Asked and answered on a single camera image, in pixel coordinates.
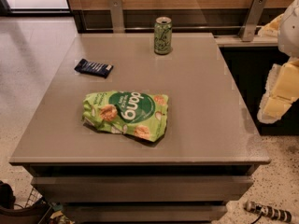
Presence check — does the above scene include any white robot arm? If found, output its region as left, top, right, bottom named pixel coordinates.
left=257, top=0, right=299, bottom=124

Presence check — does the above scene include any horizontal metal rail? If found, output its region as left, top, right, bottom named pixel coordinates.
left=83, top=25, right=263, bottom=32

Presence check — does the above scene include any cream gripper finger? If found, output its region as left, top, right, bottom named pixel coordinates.
left=257, top=59, right=299, bottom=124
left=258, top=14, right=283, bottom=37

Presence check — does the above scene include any black white striped cylinder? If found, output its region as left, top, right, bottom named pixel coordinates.
left=243, top=201, right=299, bottom=224

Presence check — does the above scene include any green soda can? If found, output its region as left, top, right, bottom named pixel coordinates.
left=154, top=17, right=172, bottom=55

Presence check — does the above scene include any right metal bracket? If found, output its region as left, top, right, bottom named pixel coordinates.
left=239, top=0, right=267, bottom=42

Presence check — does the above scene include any metal bracket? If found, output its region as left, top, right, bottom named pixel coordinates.
left=108, top=0, right=125, bottom=33
left=239, top=0, right=267, bottom=42

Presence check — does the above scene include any left metal bracket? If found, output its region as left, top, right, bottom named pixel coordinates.
left=108, top=0, right=125, bottom=33

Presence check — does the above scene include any grey table with drawers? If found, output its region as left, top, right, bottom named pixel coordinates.
left=10, top=34, right=270, bottom=224

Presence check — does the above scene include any green dang chips bag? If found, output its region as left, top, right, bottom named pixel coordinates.
left=82, top=91, right=168, bottom=142

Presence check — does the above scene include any dark blue rxbar wrapper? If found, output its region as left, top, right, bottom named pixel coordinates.
left=74, top=59, right=114, bottom=78

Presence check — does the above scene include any dark basket with items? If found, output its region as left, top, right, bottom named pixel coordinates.
left=0, top=181, right=75, bottom=224

